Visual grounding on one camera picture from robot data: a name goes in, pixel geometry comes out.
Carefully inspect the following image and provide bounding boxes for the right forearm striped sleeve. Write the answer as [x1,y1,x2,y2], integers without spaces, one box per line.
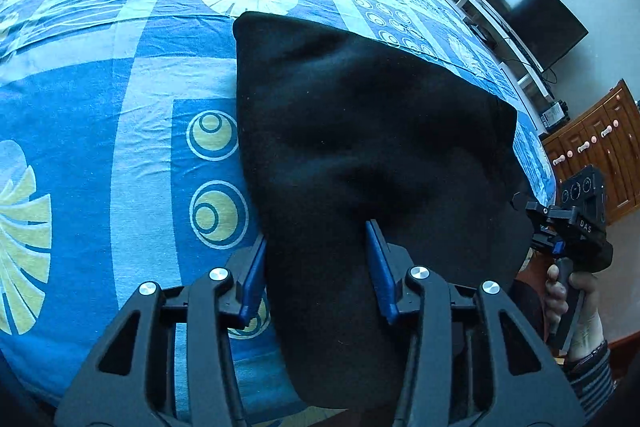
[563,340,615,421]

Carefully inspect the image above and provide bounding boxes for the blue patterned bed sheet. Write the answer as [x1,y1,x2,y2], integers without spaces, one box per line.
[1,0,555,405]

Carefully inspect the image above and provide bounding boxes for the black television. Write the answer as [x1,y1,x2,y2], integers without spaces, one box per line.
[484,0,588,72]

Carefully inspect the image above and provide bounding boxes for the black pants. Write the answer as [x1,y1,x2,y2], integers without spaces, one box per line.
[232,12,532,409]

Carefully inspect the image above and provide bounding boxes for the white tv cabinet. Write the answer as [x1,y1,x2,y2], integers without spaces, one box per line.
[446,0,567,136]

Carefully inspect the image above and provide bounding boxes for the brown wooden cabinet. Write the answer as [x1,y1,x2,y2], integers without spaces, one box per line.
[542,80,640,225]

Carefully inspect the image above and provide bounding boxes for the right hand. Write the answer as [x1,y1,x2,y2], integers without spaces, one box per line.
[543,262,609,362]

